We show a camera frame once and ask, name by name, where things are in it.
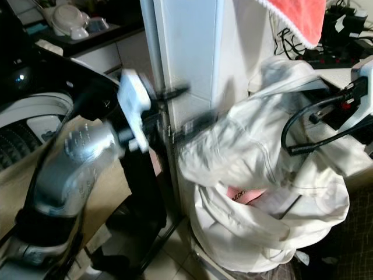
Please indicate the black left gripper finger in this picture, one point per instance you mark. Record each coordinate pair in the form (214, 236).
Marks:
(178, 91)
(195, 125)

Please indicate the white jacket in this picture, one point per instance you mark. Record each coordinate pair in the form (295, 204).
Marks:
(245, 146)

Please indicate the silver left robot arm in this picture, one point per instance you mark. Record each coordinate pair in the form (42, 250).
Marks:
(70, 169)

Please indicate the white refrigerator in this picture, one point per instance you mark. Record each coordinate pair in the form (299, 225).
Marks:
(186, 46)

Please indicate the black power strip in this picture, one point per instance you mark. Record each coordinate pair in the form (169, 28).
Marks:
(335, 58)

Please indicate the white counter cabinet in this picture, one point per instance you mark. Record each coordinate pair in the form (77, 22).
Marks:
(128, 49)

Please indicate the pink garment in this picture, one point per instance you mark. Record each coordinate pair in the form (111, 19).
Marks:
(247, 195)

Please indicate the red towel with white fringe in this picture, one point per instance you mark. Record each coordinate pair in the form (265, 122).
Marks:
(297, 17)

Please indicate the small grey tray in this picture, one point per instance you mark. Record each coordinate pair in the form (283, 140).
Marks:
(98, 23)

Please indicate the beige board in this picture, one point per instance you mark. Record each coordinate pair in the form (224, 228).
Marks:
(23, 192)

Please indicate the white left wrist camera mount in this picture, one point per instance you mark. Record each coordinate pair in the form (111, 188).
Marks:
(134, 99)

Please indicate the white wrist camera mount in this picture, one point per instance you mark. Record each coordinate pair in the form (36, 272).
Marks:
(134, 99)
(364, 87)

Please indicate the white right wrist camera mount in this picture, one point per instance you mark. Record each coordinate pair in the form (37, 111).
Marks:
(364, 87)

